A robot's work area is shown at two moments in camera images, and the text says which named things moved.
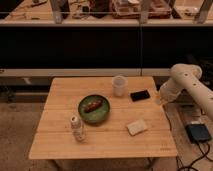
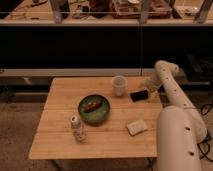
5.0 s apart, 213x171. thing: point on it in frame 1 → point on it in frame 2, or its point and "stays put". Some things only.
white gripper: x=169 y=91 → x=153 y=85
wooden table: x=103 y=118 stays put
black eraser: x=140 y=95 stays put
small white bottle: x=78 y=129 stays put
